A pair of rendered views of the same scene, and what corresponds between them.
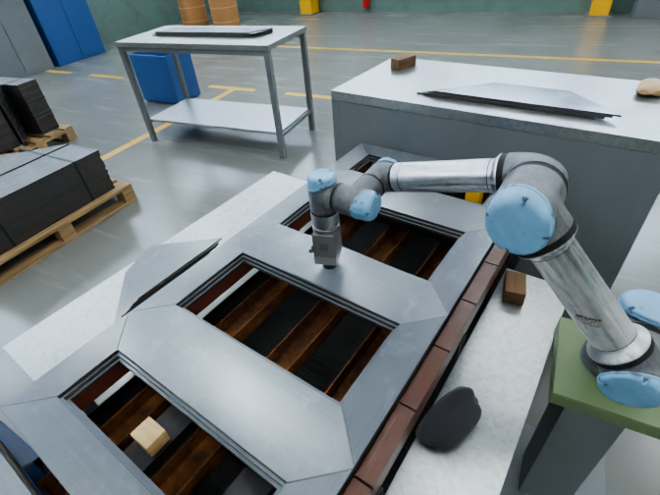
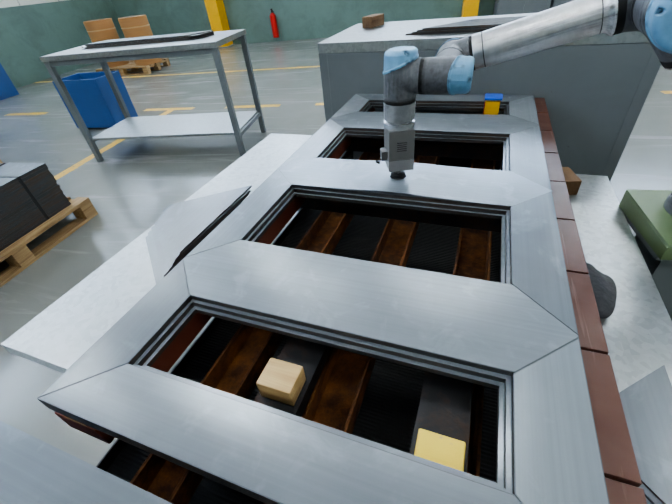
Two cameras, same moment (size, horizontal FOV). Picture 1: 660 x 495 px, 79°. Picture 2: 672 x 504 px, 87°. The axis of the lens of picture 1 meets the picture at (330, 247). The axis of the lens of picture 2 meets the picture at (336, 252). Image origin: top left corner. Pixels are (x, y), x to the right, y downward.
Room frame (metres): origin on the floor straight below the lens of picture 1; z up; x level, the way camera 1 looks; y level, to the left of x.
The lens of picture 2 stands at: (0.12, 0.40, 1.30)
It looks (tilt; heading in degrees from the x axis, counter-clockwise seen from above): 39 degrees down; 346
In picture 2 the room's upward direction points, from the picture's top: 7 degrees counter-clockwise
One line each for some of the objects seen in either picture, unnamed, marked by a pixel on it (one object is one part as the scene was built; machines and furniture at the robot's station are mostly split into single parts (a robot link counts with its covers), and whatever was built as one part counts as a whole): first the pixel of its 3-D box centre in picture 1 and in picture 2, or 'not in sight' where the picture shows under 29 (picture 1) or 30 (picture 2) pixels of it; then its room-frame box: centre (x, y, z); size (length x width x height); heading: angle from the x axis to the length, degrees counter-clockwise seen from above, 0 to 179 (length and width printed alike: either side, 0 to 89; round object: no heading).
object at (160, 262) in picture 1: (155, 268); (185, 225); (1.06, 0.60, 0.77); 0.45 x 0.20 x 0.04; 141
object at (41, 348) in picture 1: (192, 251); (218, 208); (1.18, 0.51, 0.74); 1.20 x 0.26 x 0.03; 141
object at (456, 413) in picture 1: (451, 417); (588, 291); (0.49, -0.25, 0.70); 0.20 x 0.10 x 0.03; 127
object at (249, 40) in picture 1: (221, 86); (166, 96); (4.07, 0.90, 0.49); 1.60 x 0.70 x 0.99; 64
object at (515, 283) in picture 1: (514, 287); (562, 180); (0.89, -0.57, 0.71); 0.10 x 0.06 x 0.05; 156
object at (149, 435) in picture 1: (150, 436); (281, 381); (0.46, 0.43, 0.79); 0.06 x 0.05 x 0.04; 51
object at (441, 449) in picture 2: not in sight; (438, 459); (0.27, 0.26, 0.79); 0.06 x 0.05 x 0.04; 51
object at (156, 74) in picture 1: (166, 75); (98, 100); (5.49, 1.87, 0.29); 0.61 x 0.43 x 0.57; 60
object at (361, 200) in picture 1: (359, 198); (446, 73); (0.86, -0.09, 1.10); 0.11 x 0.11 x 0.08; 53
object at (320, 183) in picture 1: (323, 192); (401, 75); (0.91, 0.00, 1.10); 0.09 x 0.08 x 0.11; 53
